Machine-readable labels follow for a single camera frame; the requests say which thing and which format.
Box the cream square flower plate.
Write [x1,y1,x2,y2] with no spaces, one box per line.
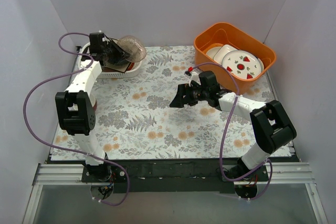
[101,62,130,73]

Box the clear pink glass plate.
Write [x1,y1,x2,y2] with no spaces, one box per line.
[117,35,146,63]

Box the black bowl with red interior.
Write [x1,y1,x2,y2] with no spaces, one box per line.
[106,57,130,67]

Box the red plate with teal flower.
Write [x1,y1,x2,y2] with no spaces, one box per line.
[127,62,134,71]

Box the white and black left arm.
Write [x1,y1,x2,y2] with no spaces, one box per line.
[55,54,129,182]

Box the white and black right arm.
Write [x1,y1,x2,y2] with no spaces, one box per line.
[170,68,297,182]

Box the white round plate in bin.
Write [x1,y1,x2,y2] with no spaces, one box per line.
[206,47,221,59]

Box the orange plastic bin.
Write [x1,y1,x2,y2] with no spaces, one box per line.
[194,23,277,94]

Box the white perforated plastic basket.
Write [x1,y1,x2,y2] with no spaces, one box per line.
[77,42,142,79]

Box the white square dish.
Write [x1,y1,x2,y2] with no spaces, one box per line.
[213,44,237,63]

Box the white plate with strawberries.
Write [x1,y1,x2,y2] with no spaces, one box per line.
[222,50,264,80]

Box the red cup with white interior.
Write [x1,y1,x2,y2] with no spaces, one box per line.
[90,95,98,112]

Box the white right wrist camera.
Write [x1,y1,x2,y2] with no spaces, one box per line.
[185,67,199,85]

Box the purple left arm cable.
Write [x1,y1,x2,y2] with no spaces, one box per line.
[23,32,131,206]

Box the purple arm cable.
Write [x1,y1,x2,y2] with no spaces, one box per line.
[191,62,272,200]
[23,32,131,206]

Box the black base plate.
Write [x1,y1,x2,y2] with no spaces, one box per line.
[81,157,270,193]

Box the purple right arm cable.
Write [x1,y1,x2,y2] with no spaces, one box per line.
[191,62,272,200]

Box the aluminium frame rail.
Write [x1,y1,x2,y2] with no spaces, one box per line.
[23,161,328,223]

